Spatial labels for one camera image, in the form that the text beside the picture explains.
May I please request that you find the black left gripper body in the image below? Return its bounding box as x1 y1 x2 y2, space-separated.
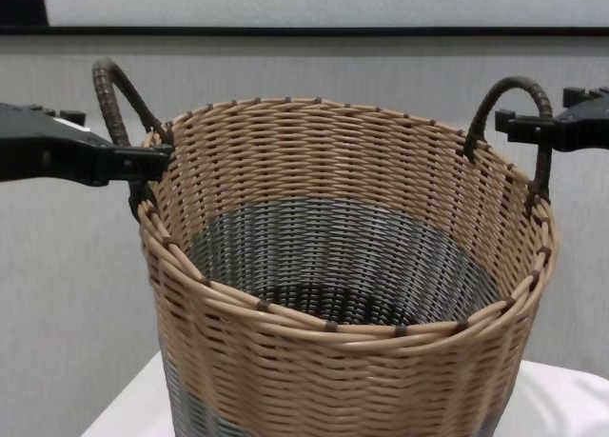
0 102 107 187

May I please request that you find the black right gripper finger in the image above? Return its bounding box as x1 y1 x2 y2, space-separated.
562 87 599 106
494 109 556 146

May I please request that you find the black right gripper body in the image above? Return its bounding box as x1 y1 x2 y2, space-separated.
551 96 609 151

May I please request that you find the tan grey woven laundry basket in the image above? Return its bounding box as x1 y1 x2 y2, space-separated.
91 58 558 437

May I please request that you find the white rounded table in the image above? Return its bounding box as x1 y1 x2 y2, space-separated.
80 355 609 437

